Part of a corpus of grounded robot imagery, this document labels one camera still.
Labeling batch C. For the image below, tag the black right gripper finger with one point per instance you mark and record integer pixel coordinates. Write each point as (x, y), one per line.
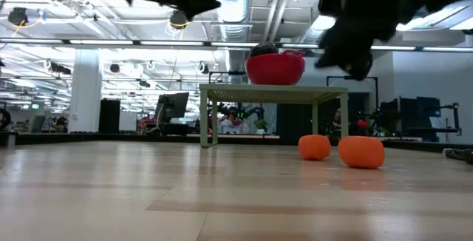
(361, 61)
(334, 49)

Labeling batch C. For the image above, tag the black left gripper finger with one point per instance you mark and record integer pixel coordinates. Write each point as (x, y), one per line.
(201, 1)
(189, 13)

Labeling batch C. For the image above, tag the black round fruit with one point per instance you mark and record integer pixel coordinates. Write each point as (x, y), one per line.
(263, 50)

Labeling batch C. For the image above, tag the orange toy fruit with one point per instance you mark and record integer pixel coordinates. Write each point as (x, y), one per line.
(314, 147)
(361, 152)

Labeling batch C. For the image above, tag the black ceiling fixture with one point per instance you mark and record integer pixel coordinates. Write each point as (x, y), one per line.
(17, 16)
(179, 19)

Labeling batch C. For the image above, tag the person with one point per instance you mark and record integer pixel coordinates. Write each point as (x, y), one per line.
(232, 121)
(336, 121)

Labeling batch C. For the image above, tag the red plastic colander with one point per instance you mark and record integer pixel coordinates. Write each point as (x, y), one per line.
(273, 71)

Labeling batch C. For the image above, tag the pale green perforated shelf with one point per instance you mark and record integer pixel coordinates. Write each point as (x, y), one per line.
(273, 94)

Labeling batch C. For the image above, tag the long ceiling light strip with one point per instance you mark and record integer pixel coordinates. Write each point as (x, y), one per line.
(92, 42)

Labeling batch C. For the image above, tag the black desk with monitors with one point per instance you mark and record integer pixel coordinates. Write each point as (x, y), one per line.
(425, 115)

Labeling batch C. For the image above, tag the black computer monitor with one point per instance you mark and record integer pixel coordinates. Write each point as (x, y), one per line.
(175, 106)

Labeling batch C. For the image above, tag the green potted plant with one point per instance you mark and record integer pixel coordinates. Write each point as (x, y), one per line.
(260, 124)

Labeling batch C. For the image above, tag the white building pillar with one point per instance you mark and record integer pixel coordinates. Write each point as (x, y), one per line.
(85, 93)

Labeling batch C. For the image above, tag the black tall cabinet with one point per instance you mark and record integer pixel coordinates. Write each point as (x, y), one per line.
(109, 117)

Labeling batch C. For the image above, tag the black tubular stand frame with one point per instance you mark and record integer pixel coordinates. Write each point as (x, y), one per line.
(351, 77)

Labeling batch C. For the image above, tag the silver ceiling air duct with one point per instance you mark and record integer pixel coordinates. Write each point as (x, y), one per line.
(236, 4)

